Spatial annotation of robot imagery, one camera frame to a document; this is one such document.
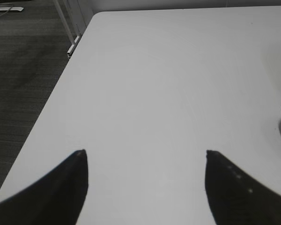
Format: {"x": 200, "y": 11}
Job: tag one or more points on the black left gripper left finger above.
{"x": 55, "y": 199}

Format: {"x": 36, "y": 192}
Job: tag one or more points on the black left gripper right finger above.
{"x": 236, "y": 198}

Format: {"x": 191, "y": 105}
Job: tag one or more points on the white desk foot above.
{"x": 11, "y": 8}

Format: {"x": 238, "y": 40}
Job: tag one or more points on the white table leg frame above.
{"x": 69, "y": 25}

